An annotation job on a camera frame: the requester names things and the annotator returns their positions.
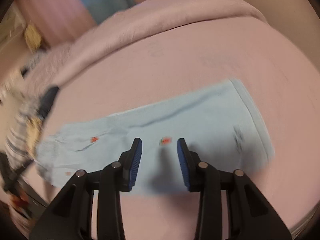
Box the light blue strawberry pants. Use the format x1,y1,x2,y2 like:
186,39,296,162
36,80,274,195

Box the cream patterned folded cloth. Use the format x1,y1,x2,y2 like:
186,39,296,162
26,116,43,156

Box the plaid grey white pillow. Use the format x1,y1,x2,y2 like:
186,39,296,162
4,98,40,169

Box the dark navy folded garment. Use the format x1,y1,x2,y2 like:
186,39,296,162
38,86,60,120

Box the pink folded duvet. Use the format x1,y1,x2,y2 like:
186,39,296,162
20,0,266,97

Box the yellow straw tassel hanging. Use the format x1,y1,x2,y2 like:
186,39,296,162
24,22,42,53

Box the pink bed sheet mattress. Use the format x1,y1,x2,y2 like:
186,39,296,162
33,17,319,239

